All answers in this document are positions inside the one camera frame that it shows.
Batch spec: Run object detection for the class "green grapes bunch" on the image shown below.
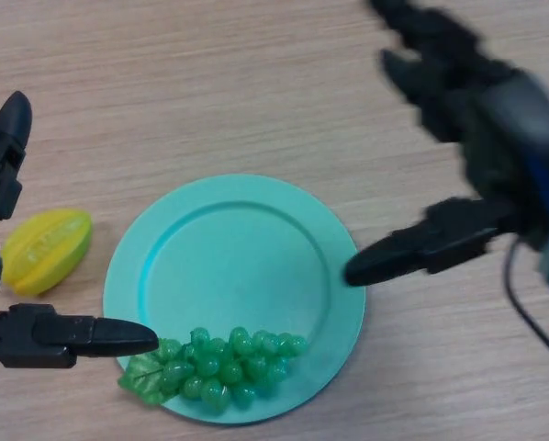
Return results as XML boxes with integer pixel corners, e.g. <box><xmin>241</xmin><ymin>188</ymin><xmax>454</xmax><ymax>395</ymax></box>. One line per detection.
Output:
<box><xmin>117</xmin><ymin>325</ymin><xmax>308</xmax><ymax>410</ymax></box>

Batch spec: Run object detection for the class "yellow starfruit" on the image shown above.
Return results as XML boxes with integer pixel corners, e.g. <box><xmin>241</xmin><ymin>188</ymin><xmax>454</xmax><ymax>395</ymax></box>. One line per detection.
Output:
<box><xmin>1</xmin><ymin>209</ymin><xmax>94</xmax><ymax>297</ymax></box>

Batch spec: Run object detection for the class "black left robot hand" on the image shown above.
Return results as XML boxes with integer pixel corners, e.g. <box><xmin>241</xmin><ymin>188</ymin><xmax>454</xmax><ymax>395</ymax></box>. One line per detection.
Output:
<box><xmin>0</xmin><ymin>39</ymin><xmax>160</xmax><ymax>370</ymax></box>

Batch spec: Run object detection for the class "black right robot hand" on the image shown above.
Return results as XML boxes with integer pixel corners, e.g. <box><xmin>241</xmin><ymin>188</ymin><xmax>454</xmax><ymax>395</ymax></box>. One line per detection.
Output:
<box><xmin>342</xmin><ymin>0</ymin><xmax>549</xmax><ymax>288</ymax></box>

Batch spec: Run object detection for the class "green round plate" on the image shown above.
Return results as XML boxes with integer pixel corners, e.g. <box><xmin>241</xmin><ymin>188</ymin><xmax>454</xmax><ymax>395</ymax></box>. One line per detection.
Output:
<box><xmin>103</xmin><ymin>174</ymin><xmax>366</xmax><ymax>424</ymax></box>

